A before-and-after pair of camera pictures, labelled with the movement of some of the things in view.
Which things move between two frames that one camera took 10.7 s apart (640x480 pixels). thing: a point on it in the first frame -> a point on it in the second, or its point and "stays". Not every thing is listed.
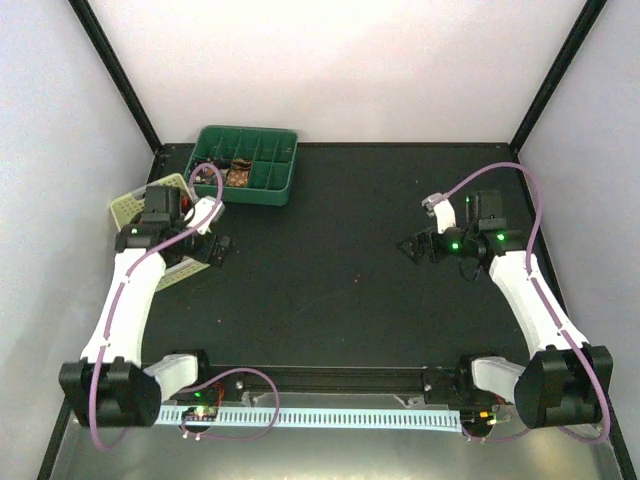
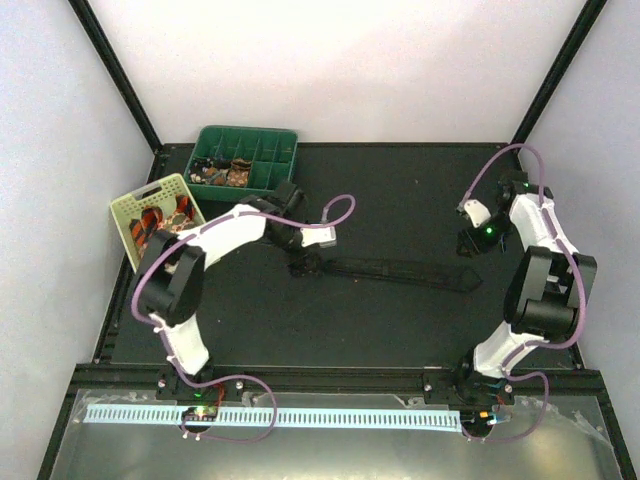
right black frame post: x=567 y=53 stays
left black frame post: x=99 y=41 stays
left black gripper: x=220 y=252 -> x=302 y=269
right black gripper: x=419 y=242 -> x=474 y=245
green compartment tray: x=257 y=164 stays
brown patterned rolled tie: x=239 y=173 stays
